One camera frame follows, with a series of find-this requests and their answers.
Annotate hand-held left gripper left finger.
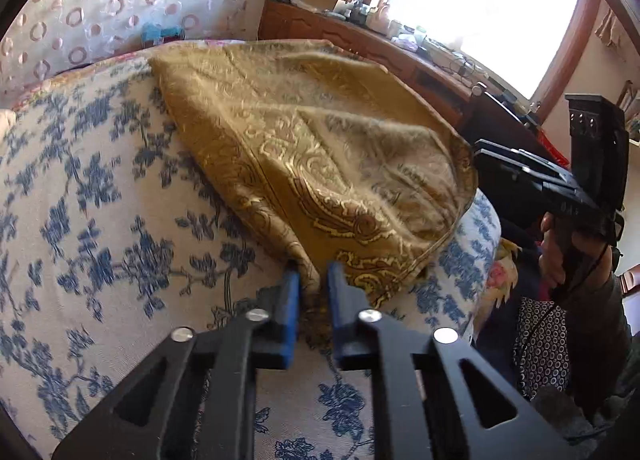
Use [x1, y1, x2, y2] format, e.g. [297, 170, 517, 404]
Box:
[52, 271, 303, 460]

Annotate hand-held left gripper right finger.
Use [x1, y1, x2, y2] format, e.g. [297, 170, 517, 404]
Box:
[327, 262, 571, 460]

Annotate black white dotted garment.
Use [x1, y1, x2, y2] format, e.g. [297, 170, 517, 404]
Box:
[511, 296, 575, 393]

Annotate light blue toy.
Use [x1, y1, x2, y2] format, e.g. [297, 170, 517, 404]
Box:
[141, 22, 187, 44]

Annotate gold patterned cloth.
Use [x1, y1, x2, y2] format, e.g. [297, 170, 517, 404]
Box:
[149, 38, 478, 311]

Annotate person's right forearm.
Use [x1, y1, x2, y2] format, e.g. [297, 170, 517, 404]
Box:
[560, 260, 640, 423]

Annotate wooden dresser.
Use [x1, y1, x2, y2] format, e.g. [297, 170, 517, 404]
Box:
[257, 0, 476, 128]

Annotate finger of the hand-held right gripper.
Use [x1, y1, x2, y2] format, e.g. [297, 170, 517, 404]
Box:
[474, 138, 575, 179]
[471, 149, 582, 201]

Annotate person's right hand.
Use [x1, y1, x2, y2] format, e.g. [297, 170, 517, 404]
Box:
[538, 214, 617, 301]

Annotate blue floral white blanket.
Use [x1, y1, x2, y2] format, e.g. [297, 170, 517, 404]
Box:
[0, 57, 503, 460]

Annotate window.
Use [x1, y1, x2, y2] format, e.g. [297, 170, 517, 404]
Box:
[385, 0, 586, 98]

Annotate pale pink bottle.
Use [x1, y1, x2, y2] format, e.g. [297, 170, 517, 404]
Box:
[367, 2, 396, 35]

